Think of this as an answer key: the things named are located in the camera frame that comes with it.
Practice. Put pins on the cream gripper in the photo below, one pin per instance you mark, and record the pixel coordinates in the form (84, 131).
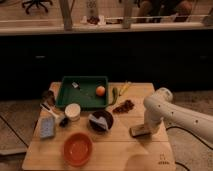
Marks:
(153, 124)

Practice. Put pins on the brown whiteboard eraser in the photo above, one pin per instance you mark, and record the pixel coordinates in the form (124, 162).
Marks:
(139, 130)

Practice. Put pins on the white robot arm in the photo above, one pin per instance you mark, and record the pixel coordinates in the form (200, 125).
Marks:
(159, 105)

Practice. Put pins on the grey cloth in bowl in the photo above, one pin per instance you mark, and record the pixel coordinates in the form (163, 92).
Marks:
(101, 121)

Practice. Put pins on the dark bowl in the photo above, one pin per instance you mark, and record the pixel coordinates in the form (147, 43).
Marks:
(106, 115)

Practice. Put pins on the red plastic bowl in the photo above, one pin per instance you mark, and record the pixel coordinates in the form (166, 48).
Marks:
(77, 149)

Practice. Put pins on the brown dried food pile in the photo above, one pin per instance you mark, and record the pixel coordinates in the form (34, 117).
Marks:
(124, 107)

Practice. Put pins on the green chili pepper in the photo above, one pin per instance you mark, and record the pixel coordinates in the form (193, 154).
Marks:
(114, 95)

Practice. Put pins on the orange fruit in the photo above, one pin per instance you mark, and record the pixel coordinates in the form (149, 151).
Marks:
(100, 91)

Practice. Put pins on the green plastic tray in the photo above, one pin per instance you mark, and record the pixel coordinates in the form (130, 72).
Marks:
(85, 96)

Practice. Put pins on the white cup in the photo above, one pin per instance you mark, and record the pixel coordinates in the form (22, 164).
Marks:
(72, 111)

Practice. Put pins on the small black object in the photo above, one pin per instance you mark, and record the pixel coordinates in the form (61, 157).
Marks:
(64, 122)

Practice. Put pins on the small metal clip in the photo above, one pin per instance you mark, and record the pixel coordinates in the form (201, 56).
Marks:
(75, 85)

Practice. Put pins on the blue sponge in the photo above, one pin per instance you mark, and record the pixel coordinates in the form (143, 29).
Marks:
(47, 127)

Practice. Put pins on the black office chair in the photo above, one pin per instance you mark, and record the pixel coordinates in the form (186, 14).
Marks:
(29, 3)

